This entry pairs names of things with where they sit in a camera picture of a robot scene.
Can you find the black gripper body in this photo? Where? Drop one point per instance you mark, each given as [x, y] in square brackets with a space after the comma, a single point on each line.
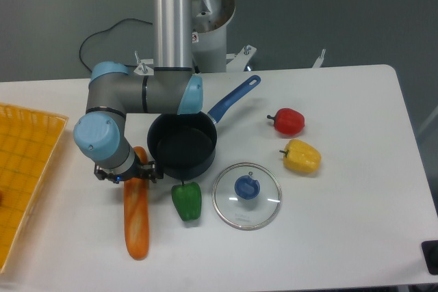
[128, 170]

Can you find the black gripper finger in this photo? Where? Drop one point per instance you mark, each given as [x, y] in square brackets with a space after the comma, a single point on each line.
[153, 171]
[102, 175]

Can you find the long orange baguette bread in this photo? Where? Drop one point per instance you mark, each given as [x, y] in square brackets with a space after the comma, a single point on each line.
[136, 217]

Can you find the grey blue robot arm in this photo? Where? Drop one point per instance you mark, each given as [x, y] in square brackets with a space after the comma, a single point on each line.
[113, 92]

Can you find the green bell pepper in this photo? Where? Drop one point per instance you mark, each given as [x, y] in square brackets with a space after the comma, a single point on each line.
[187, 200]

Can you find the yellow woven basket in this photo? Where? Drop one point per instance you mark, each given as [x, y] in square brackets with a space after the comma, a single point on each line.
[29, 138]

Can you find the glass lid blue knob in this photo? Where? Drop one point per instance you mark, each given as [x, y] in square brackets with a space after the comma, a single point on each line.
[246, 196]

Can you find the red bell pepper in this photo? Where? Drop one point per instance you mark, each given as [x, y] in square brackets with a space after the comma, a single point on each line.
[288, 121]

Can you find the yellow bell pepper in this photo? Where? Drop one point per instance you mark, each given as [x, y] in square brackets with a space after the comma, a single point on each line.
[299, 156]

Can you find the black object table corner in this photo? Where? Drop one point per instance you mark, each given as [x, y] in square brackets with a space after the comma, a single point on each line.
[430, 252]

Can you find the black pot blue handle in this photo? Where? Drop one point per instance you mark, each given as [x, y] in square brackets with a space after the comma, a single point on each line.
[184, 146]

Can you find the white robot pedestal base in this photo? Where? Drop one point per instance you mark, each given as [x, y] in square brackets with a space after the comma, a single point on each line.
[193, 33]

